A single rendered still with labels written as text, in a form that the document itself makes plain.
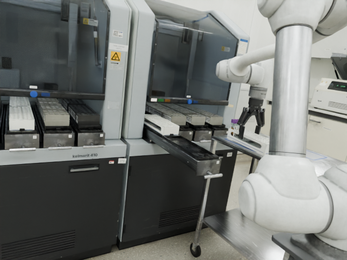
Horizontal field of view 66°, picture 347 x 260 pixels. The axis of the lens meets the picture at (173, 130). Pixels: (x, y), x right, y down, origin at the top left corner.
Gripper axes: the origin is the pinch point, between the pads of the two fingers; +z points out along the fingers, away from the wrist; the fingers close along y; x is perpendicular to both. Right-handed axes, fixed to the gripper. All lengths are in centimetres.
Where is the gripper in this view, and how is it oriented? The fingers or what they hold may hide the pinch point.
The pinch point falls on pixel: (249, 134)
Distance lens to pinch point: 151.4
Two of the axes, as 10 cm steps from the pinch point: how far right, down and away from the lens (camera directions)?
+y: 8.8, 0.0, 4.7
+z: -1.3, 9.6, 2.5
